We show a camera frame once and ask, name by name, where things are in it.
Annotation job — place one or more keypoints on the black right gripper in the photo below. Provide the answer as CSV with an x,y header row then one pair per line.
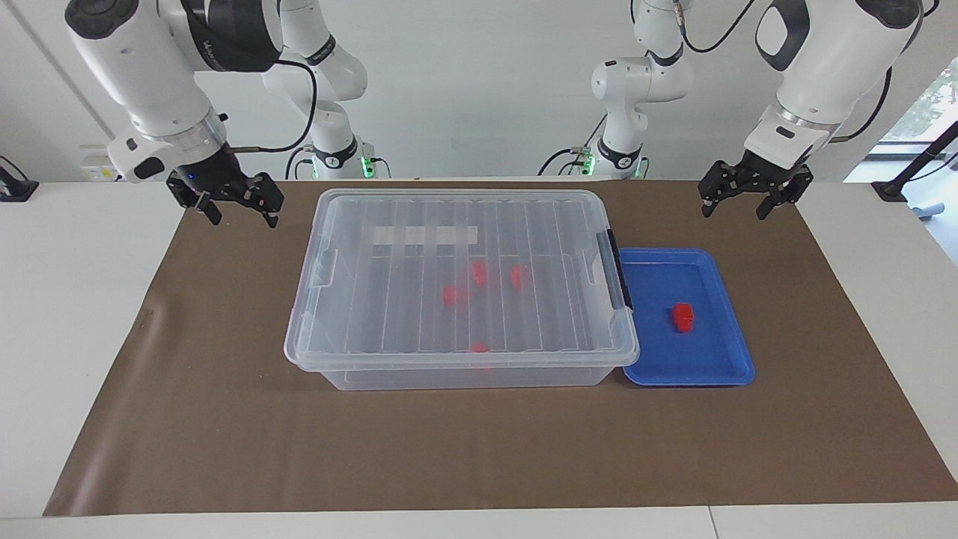
x,y
217,180

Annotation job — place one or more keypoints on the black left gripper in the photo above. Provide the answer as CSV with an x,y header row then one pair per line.
x,y
763,176

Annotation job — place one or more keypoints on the red toy block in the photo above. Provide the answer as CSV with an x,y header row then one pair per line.
x,y
682,317
477,347
479,273
452,295
516,277

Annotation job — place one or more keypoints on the clear ribbed plastic lid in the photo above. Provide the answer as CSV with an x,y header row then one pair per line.
x,y
404,314

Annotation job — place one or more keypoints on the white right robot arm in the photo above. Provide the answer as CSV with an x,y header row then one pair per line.
x,y
150,67

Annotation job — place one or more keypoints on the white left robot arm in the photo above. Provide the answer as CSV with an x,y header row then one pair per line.
x,y
831,67

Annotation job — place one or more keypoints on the black box latch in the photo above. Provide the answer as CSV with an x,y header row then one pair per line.
x,y
618,269

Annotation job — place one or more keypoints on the blue plastic tray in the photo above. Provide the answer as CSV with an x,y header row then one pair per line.
x,y
666,359

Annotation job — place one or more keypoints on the clear plastic storage box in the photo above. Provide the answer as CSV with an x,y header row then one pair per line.
x,y
464,379

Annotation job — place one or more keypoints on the white power strip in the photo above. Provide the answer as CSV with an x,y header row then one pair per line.
x,y
97,172

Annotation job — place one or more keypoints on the black stand with pole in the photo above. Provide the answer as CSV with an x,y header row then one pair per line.
x,y
892,190

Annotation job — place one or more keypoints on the pale blue cylinder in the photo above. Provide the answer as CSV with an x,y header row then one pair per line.
x,y
932,208

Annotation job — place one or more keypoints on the brown paper table mat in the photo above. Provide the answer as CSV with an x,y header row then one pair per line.
x,y
224,419

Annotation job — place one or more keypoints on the black clamp mount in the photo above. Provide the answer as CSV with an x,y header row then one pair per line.
x,y
15,189

